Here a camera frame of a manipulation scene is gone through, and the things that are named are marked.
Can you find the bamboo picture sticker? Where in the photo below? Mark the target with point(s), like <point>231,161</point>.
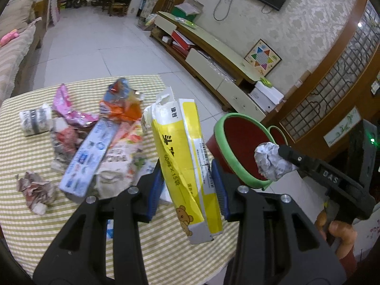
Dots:
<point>341,127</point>

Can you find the red box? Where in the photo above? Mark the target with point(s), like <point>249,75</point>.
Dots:
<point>179,38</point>

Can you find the white wrapper with grey bands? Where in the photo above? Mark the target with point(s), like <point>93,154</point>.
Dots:
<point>34,118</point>

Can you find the pink plastic wrapper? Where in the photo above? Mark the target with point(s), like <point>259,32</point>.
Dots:
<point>66,107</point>

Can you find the orange plastic wrapper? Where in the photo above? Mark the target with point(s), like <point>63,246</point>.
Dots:
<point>124,109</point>

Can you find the yellow tissue pack wrapper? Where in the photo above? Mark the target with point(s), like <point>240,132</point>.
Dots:
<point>175,154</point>

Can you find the blue toothpaste box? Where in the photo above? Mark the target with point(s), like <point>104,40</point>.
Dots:
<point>86,160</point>

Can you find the pink foam mats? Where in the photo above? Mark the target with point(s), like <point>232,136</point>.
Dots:
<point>55,3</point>

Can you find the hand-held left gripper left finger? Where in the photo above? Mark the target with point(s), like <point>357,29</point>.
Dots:
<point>154,190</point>

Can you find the printed snack bag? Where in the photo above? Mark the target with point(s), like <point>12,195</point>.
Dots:
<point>124,151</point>

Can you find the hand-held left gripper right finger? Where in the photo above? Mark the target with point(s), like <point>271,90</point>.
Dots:
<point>219,190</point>

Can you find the small green packet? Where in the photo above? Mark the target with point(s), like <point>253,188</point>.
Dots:
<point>265,81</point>

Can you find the wooden lattice screen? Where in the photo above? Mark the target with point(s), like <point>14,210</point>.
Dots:
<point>341,80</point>

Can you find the striped sofa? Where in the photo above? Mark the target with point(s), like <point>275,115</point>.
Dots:
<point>14,53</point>

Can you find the red bin with green rim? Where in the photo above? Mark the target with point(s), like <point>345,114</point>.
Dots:
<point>281,131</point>
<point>237,142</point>

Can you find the green box with papers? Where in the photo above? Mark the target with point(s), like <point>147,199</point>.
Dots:
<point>182,12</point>

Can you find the star pattern checkers board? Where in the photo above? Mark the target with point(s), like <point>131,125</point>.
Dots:
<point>262,57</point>

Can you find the person's right hand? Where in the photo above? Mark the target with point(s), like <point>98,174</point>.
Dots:
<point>341,231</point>

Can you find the person's right forearm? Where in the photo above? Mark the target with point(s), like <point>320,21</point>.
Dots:
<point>348,262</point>

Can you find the green leaflet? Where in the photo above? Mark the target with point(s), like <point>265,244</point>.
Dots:
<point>185,22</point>

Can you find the red and white wrapper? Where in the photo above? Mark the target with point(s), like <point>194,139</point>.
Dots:
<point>63,142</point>

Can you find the striped tablecloth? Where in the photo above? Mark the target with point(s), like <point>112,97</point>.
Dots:
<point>29,237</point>

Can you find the white and blue milk carton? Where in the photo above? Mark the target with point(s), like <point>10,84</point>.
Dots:
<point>165,196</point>

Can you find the white shoe box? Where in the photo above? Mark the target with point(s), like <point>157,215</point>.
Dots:
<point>267,93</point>

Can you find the grey paper ball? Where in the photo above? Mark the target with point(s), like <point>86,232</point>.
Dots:
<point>268,160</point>

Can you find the cream and wood television cabinet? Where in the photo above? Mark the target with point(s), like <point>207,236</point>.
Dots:
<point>207,40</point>

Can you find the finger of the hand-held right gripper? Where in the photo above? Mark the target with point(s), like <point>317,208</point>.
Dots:
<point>299,158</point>

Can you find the pink toy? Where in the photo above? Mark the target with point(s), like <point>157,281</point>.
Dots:
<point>9,37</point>

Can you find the white bag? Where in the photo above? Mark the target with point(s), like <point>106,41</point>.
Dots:
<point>109,181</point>

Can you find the reddish paper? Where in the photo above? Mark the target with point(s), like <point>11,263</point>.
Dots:
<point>35,191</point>

